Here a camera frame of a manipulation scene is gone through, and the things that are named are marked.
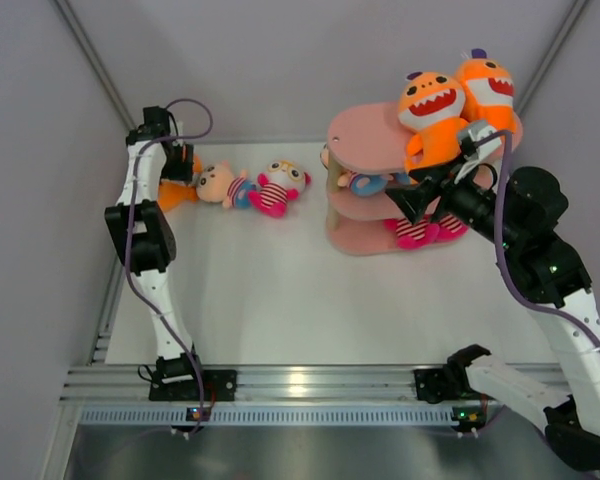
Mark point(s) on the orange shark plush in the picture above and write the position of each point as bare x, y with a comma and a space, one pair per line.
173, 193
489, 91
430, 107

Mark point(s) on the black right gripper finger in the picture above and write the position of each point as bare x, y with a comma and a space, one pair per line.
414, 200
436, 173

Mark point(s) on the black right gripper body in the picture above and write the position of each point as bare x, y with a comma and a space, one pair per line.
467, 198

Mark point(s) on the doll plush striped shirt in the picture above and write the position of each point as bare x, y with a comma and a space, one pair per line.
218, 184

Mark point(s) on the white slotted cable duct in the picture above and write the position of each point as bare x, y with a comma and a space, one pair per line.
242, 415

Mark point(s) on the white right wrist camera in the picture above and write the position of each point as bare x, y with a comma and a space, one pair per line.
477, 143

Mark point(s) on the aluminium mounting rail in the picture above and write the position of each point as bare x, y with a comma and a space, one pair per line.
111, 377

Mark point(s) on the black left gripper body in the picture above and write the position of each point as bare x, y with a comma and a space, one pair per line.
178, 166

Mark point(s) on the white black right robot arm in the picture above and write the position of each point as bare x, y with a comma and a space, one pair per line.
547, 276

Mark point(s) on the blue doll plush on shelf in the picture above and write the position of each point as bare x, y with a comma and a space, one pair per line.
366, 185

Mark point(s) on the white pink glasses plush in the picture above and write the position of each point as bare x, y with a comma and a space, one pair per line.
280, 183

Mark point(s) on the pink striped plush on shelf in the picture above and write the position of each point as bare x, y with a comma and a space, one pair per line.
409, 236

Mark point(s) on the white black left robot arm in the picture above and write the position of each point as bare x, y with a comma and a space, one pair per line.
161, 165

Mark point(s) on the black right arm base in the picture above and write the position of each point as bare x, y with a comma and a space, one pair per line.
435, 385

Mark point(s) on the pink three-tier shelf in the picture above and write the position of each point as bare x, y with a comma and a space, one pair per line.
368, 139

